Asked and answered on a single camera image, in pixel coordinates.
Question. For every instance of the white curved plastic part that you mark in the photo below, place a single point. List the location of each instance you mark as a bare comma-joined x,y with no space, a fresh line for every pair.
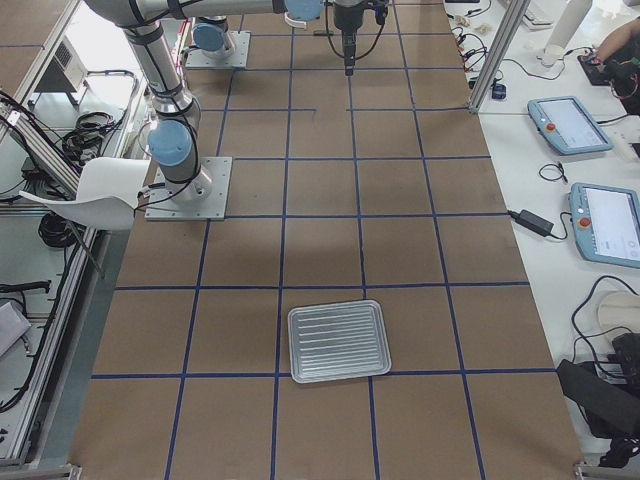
294,22

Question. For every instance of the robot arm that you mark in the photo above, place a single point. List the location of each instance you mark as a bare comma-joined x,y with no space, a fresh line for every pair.
173,144
211,34

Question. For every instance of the blue teach pendant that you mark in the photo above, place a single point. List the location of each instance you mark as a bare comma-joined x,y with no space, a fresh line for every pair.
606,223
567,126

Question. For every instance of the far blue teach pendant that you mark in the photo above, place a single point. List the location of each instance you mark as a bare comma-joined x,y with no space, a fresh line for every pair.
567,126

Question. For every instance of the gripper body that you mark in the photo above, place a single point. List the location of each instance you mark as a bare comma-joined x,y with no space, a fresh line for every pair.
345,20

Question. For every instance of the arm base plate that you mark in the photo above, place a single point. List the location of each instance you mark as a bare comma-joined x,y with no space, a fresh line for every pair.
198,59
200,200

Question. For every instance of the black power adapter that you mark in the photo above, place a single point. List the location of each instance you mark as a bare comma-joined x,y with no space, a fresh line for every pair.
532,222

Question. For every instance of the ribbed metal tray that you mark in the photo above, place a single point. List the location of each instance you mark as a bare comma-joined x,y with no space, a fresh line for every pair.
338,341

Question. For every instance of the white plastic chair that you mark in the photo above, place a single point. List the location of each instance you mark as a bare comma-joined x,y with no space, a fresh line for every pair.
106,194

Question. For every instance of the near blue teach pendant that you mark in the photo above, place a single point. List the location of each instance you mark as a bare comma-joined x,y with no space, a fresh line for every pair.
606,223

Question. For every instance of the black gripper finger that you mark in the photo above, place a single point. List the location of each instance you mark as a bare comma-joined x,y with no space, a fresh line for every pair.
349,47

